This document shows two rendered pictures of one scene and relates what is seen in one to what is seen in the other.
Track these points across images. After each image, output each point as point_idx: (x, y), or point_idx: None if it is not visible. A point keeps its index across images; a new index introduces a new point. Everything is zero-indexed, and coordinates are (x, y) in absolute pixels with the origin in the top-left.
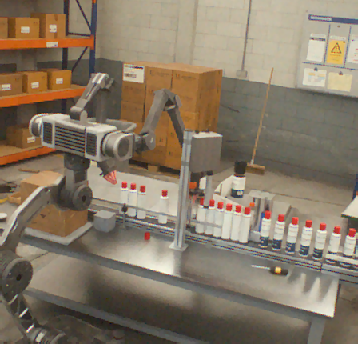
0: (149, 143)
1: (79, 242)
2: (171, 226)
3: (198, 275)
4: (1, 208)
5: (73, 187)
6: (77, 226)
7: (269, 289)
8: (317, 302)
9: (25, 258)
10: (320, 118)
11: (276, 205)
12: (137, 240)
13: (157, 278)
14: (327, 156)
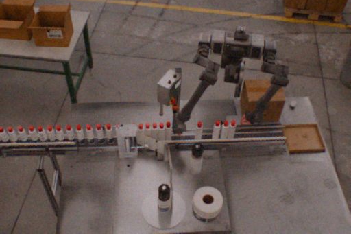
0: (195, 56)
1: (231, 106)
2: (189, 138)
3: (149, 106)
4: (308, 117)
5: (230, 64)
6: (241, 110)
7: (107, 110)
8: (80, 110)
9: (223, 55)
10: None
11: (125, 222)
12: (202, 123)
13: None
14: None
